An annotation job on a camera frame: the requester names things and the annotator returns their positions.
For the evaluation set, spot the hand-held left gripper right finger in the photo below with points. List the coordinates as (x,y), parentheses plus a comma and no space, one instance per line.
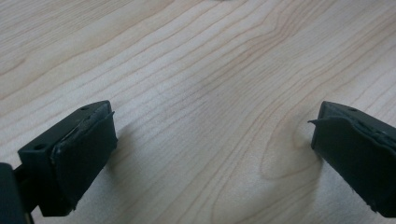
(355,161)

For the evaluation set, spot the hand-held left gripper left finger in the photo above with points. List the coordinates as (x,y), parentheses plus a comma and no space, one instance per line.
(77,155)

